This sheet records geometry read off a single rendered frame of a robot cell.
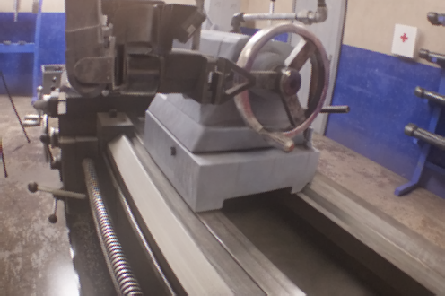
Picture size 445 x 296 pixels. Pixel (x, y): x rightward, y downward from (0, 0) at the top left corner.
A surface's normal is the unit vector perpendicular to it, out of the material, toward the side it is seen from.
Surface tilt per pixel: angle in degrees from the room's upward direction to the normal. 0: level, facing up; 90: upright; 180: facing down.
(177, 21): 90
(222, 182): 90
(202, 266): 36
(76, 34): 71
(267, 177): 90
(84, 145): 90
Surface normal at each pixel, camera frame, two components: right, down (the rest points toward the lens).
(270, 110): 0.49, 0.33
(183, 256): -0.39, -0.75
